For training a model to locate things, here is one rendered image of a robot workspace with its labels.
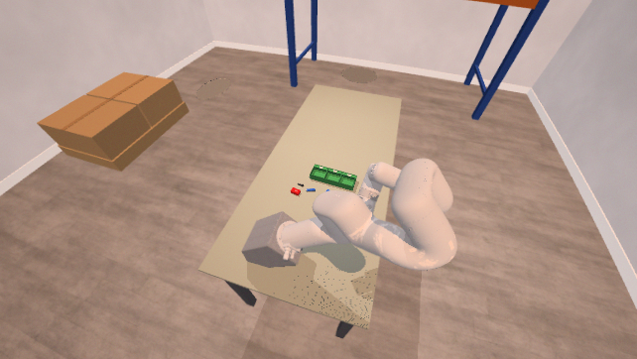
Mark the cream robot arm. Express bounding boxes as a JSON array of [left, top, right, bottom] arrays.
[[277, 159, 457, 271]]

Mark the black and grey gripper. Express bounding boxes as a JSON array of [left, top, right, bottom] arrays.
[[357, 194, 376, 213]]

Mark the green three-compartment bin rack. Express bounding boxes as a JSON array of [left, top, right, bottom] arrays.
[[310, 164, 357, 190]]

